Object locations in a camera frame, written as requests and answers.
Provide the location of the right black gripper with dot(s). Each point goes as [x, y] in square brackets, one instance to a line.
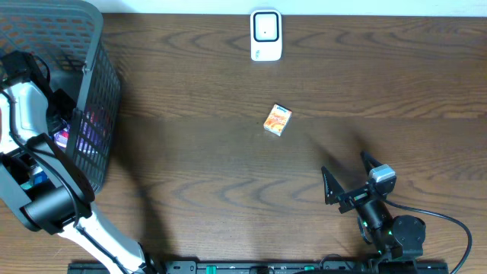
[358, 196]

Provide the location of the orange tissue pack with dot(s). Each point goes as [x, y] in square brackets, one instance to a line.
[277, 120]

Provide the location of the purple sanitary pad pack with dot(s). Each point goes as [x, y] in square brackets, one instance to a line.
[61, 137]

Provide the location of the blue snack packet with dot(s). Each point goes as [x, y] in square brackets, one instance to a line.
[35, 177]

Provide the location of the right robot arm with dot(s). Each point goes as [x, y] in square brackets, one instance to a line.
[395, 238]

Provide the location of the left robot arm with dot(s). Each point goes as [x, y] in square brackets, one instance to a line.
[40, 184]

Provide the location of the grey plastic mesh basket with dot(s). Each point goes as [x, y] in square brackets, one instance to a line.
[66, 38]

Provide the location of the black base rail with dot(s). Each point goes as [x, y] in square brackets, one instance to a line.
[332, 265]

